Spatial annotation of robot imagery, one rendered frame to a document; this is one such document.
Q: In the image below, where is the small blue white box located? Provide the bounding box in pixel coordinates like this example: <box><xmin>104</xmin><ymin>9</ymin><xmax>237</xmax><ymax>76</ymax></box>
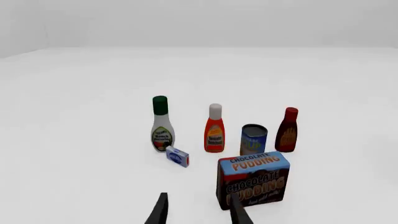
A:
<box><xmin>165</xmin><ymin>146</ymin><xmax>190</xmax><ymax>168</ymax></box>

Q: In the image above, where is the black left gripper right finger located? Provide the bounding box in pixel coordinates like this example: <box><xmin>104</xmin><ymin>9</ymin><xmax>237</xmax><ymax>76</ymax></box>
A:
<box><xmin>229</xmin><ymin>194</ymin><xmax>254</xmax><ymax>224</ymax></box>

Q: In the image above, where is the dark red bbq sauce bottle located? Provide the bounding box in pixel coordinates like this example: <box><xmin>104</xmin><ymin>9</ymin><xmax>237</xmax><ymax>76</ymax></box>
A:
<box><xmin>274</xmin><ymin>106</ymin><xmax>299</xmax><ymax>153</ymax></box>

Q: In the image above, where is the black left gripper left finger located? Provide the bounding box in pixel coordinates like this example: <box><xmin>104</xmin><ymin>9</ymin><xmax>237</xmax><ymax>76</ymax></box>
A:
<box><xmin>144</xmin><ymin>192</ymin><xmax>169</xmax><ymax>224</ymax></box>

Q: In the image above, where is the chocolate pudding box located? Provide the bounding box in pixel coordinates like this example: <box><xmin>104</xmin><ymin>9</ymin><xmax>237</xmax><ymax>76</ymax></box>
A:
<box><xmin>216</xmin><ymin>151</ymin><xmax>292</xmax><ymax>211</ymax></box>

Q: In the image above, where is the blue soup tin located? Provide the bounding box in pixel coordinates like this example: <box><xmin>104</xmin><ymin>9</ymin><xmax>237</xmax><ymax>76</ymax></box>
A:
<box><xmin>239</xmin><ymin>123</ymin><xmax>269</xmax><ymax>157</ymax></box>

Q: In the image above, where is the ranch dressing bottle green cap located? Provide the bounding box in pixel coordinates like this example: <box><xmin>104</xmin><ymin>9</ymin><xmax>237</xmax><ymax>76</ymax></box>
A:
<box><xmin>150</xmin><ymin>95</ymin><xmax>176</xmax><ymax>152</ymax></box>

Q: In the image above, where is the tomato ketchup bottle white cap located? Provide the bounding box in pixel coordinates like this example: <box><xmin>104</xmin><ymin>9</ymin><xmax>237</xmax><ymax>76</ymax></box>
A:
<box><xmin>203</xmin><ymin>103</ymin><xmax>226</xmax><ymax>153</ymax></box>

